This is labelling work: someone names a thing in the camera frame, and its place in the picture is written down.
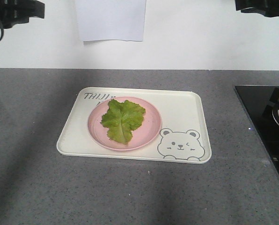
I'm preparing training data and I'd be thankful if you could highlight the cream bear serving tray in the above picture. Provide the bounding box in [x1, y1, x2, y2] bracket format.
[57, 87, 212, 164]

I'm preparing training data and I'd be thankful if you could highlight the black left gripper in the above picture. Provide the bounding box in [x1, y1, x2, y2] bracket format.
[0, 0, 45, 29]

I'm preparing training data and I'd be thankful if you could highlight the white paper sheet on wall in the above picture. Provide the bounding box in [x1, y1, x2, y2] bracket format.
[75, 0, 146, 42]

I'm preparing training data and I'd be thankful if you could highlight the black glass gas stove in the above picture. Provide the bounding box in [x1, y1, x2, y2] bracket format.
[235, 85, 279, 174]

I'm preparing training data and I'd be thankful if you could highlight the pink round plate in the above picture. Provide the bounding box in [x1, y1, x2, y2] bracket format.
[88, 97, 162, 151]

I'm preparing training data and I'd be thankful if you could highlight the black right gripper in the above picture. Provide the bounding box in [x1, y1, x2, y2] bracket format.
[235, 0, 279, 17]

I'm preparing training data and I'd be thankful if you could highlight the green lettuce leaf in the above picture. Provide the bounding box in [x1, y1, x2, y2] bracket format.
[101, 99, 146, 144]

